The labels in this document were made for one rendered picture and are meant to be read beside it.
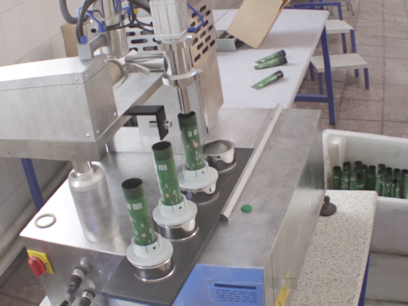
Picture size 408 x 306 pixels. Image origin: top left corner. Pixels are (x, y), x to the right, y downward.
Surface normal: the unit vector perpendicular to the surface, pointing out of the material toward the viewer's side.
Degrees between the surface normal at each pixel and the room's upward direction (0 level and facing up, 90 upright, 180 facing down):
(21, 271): 0
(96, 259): 90
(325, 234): 0
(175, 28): 90
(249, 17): 90
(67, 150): 90
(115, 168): 0
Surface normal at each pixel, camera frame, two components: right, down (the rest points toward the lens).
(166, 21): -0.33, 0.47
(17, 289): -0.15, -0.88
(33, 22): 0.93, 0.03
